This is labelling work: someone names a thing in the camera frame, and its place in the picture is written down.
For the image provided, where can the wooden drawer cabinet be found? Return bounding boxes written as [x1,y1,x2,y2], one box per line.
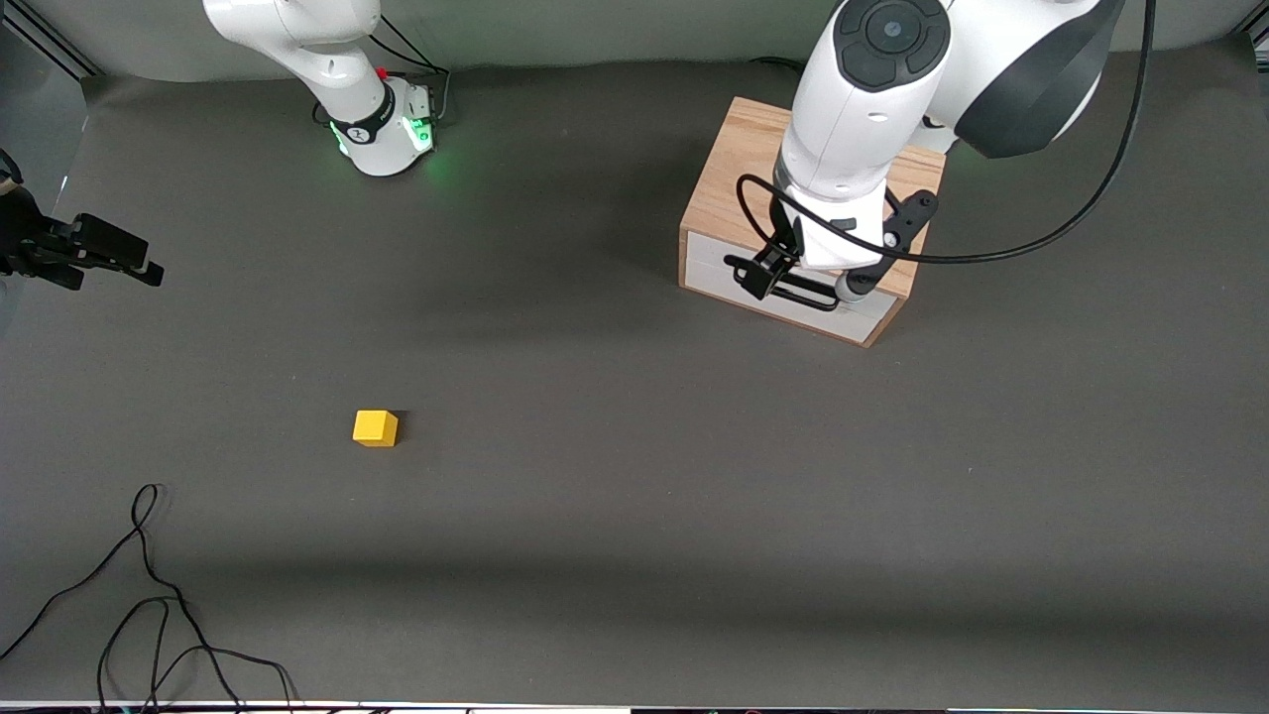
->
[679,96,948,349]

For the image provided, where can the yellow cube block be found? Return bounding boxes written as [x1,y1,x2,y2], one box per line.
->
[353,410,401,448]

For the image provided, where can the white-front drawer with black handle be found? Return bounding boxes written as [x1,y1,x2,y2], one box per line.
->
[684,231,896,341]

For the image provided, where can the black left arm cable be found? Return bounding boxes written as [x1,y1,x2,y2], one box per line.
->
[736,0,1158,267]

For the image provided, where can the black right base cables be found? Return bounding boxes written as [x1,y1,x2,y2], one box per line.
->
[372,14,454,128]

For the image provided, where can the thin black loose cable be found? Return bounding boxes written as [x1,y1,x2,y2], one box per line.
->
[0,483,300,714]

